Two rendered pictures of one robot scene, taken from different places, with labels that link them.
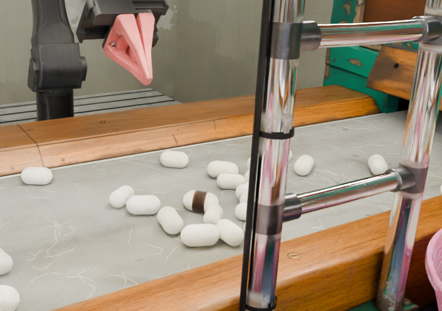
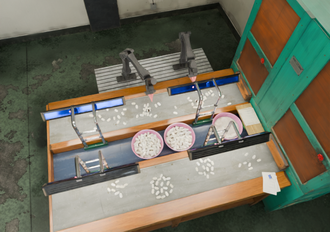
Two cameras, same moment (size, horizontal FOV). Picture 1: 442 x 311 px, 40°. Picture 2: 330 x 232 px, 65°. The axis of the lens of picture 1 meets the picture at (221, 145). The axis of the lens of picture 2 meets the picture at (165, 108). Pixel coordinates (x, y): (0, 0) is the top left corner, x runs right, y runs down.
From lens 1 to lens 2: 1.92 m
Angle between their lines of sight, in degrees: 41
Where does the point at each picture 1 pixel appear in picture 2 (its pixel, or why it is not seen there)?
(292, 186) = (209, 98)
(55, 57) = (183, 60)
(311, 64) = not seen: hidden behind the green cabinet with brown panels
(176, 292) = (190, 116)
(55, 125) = (182, 80)
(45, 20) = (182, 55)
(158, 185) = (193, 95)
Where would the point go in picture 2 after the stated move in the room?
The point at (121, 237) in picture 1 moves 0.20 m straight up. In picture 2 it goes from (187, 105) to (189, 92)
